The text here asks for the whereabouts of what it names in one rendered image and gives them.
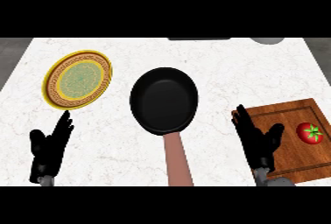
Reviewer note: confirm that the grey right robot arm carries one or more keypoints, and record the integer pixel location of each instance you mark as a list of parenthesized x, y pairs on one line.
[(269, 180)]

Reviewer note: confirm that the grey round object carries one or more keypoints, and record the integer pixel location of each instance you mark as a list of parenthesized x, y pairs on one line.
[(266, 40)]

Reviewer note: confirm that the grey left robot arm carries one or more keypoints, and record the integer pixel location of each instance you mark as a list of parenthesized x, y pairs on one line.
[(46, 181)]

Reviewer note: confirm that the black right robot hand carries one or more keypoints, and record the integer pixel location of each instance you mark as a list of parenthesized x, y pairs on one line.
[(254, 140)]

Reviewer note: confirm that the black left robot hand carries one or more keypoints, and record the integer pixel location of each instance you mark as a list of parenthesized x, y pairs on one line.
[(47, 147)]

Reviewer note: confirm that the brown wooden cutting board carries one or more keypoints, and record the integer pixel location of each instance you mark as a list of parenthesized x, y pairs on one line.
[(299, 151)]

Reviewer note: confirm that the yellow patterned plate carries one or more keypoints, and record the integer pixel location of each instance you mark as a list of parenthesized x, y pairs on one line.
[(77, 79)]

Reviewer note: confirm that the red tomato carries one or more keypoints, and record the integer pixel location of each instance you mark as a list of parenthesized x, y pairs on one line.
[(309, 133)]

